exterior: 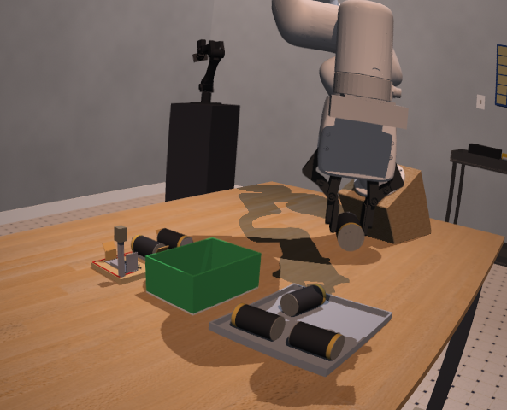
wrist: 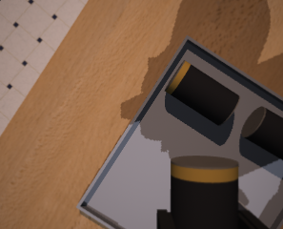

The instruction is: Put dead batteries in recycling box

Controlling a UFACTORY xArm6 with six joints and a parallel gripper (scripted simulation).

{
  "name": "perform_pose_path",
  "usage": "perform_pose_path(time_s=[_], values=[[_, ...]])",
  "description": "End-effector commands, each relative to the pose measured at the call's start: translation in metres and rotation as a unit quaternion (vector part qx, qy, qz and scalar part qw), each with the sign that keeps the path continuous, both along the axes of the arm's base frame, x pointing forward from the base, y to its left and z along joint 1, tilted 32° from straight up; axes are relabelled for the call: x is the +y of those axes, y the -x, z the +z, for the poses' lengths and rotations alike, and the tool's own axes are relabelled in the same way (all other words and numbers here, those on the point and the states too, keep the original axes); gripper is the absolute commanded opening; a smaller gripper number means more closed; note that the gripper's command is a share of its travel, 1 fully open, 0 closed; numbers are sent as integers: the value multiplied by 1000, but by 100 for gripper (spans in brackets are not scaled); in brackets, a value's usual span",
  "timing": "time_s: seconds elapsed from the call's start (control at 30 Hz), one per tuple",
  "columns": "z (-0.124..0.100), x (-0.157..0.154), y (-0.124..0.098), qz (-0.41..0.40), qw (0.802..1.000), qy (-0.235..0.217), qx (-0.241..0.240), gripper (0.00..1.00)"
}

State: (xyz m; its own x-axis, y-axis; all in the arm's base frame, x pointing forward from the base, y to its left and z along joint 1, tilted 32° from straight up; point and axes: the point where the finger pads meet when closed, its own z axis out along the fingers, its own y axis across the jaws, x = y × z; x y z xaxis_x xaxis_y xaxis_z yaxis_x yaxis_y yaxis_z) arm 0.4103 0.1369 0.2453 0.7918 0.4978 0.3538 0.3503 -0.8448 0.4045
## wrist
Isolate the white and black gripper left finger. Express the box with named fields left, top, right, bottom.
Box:
left=157, top=209, right=175, bottom=229

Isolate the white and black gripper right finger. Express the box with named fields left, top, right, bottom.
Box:
left=238, top=210, right=269, bottom=229

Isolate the black and orange battery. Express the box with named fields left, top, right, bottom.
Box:
left=165, top=60, right=240, bottom=126
left=171, top=156, right=239, bottom=229
left=241, top=106, right=283, bottom=160
left=238, top=201, right=250, bottom=211

